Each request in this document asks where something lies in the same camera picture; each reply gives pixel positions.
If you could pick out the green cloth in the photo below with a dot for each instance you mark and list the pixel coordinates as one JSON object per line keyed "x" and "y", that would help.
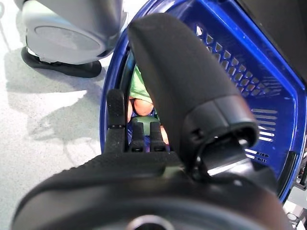
{"x": 139, "y": 86}

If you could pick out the silver right robot leg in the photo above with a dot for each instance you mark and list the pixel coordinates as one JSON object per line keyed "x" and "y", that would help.
{"x": 72, "y": 24}

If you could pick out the black right robot foot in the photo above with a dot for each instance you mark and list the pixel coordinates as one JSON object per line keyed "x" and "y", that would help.
{"x": 72, "y": 69}

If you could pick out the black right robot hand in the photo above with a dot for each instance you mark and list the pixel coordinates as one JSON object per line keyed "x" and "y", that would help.
{"x": 180, "y": 83}

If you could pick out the blue plastic shopping basket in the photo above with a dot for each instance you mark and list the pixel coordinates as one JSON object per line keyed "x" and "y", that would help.
{"x": 275, "y": 72}

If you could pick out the dark green pepper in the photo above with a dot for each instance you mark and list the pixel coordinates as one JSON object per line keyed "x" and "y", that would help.
{"x": 145, "y": 119}

